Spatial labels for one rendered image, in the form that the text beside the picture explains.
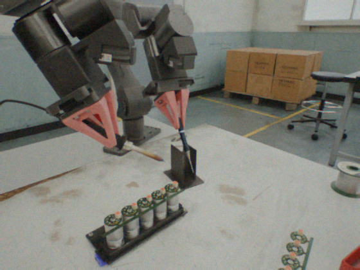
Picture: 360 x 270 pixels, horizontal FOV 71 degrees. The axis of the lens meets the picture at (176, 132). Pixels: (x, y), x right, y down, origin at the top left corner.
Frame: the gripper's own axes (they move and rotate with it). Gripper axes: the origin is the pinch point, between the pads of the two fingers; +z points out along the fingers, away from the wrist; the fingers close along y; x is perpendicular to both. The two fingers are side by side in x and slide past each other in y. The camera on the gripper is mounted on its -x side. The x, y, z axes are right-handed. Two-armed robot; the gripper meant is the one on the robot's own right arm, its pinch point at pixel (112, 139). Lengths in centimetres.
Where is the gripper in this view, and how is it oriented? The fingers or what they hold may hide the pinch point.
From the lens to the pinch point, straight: 41.5
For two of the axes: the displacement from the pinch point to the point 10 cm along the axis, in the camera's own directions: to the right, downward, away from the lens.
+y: 0.3, -3.8, 9.2
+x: -8.8, 4.3, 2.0
